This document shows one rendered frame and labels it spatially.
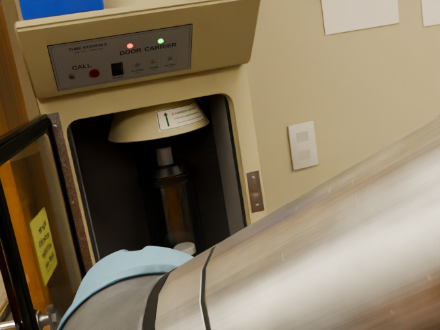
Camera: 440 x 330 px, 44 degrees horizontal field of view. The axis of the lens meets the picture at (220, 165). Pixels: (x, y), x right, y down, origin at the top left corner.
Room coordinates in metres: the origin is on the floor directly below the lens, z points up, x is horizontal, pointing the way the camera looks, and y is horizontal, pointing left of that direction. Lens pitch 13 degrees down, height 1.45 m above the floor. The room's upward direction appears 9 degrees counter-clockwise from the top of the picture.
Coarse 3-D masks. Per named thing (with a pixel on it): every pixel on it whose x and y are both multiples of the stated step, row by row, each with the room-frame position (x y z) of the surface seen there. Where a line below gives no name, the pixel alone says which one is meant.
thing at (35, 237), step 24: (48, 144) 0.74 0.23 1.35; (0, 168) 0.52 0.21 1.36; (24, 168) 0.60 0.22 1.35; (48, 168) 0.70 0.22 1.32; (24, 192) 0.57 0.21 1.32; (48, 192) 0.68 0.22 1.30; (24, 216) 0.55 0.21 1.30; (48, 216) 0.65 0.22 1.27; (0, 240) 0.47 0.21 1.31; (24, 240) 0.53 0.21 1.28; (48, 240) 0.62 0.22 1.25; (72, 240) 0.74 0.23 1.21; (0, 264) 0.47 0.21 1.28; (24, 264) 0.52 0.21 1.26; (48, 264) 0.60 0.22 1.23; (72, 264) 0.71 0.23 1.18; (48, 288) 0.58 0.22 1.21; (72, 288) 0.68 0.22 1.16
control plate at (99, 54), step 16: (144, 32) 0.74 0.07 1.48; (160, 32) 0.75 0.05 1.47; (176, 32) 0.75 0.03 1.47; (48, 48) 0.71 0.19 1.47; (64, 48) 0.72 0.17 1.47; (80, 48) 0.72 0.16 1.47; (96, 48) 0.73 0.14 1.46; (112, 48) 0.74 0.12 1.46; (128, 48) 0.75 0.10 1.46; (144, 48) 0.76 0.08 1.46; (160, 48) 0.77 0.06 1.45; (176, 48) 0.77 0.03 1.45; (64, 64) 0.73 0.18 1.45; (80, 64) 0.74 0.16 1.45; (96, 64) 0.75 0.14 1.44; (128, 64) 0.77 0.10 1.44; (144, 64) 0.78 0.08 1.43; (160, 64) 0.79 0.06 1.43; (176, 64) 0.80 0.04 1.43; (64, 80) 0.75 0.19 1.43; (80, 80) 0.76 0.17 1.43; (96, 80) 0.77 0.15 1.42; (112, 80) 0.78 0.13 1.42
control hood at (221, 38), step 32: (192, 0) 0.73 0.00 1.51; (224, 0) 0.74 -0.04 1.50; (256, 0) 0.76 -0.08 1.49; (32, 32) 0.69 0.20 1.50; (64, 32) 0.70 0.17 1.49; (96, 32) 0.72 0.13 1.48; (128, 32) 0.73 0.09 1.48; (192, 32) 0.76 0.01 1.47; (224, 32) 0.78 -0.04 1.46; (32, 64) 0.72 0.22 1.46; (192, 64) 0.81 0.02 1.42; (224, 64) 0.83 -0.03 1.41
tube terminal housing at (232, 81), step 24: (120, 0) 0.82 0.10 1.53; (144, 0) 0.83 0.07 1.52; (168, 0) 0.84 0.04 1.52; (216, 72) 0.85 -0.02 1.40; (240, 72) 0.86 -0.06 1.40; (72, 96) 0.80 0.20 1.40; (96, 96) 0.81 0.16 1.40; (120, 96) 0.82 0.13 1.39; (144, 96) 0.83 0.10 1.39; (168, 96) 0.83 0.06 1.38; (192, 96) 0.84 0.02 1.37; (240, 96) 0.86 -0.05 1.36; (72, 120) 0.80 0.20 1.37; (240, 120) 0.86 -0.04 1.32; (240, 144) 0.86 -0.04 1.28; (72, 168) 0.80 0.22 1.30; (240, 168) 0.89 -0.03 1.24; (264, 216) 0.86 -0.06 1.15
